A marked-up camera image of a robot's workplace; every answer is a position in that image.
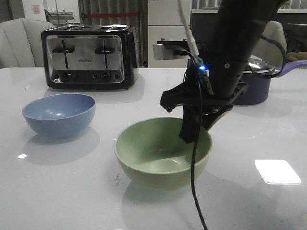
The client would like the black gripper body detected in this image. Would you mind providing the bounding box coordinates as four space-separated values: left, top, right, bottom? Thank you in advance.
160 64 248 113

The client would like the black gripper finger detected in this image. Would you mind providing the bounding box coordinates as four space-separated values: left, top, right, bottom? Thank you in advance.
179 105 201 144
202 104 233 131

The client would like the green bowl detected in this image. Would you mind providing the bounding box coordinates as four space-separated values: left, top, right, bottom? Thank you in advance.
114 117 213 190

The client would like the blue bowl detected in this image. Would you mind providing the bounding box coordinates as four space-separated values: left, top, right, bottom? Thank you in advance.
22 93 96 138

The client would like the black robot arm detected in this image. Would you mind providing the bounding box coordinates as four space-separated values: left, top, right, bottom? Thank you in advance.
160 0 282 143

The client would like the white refrigerator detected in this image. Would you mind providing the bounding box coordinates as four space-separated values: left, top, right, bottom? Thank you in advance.
148 0 187 68

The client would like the dark blue saucepan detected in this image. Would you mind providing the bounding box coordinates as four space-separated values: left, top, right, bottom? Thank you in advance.
233 60 307 106

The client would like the glass pot lid blue knob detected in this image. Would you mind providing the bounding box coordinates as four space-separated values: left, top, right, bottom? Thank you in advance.
243 58 275 74

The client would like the dark kitchen counter cabinet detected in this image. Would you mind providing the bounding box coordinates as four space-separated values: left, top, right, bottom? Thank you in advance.
190 9 307 66

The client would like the grey chair right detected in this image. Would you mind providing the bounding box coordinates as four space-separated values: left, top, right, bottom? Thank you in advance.
252 21 287 67

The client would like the grey chair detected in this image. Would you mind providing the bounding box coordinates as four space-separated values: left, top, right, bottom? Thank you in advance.
0 18 55 69
252 21 287 67

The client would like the black and chrome toaster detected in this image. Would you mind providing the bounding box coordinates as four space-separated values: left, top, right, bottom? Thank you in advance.
41 24 139 90

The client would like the grey chair left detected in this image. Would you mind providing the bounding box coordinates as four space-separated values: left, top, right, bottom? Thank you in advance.
0 18 55 69

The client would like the black cable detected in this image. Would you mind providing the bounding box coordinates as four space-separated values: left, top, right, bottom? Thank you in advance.
184 51 209 230

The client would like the white cable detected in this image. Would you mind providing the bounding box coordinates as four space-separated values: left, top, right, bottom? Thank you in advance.
177 0 200 58

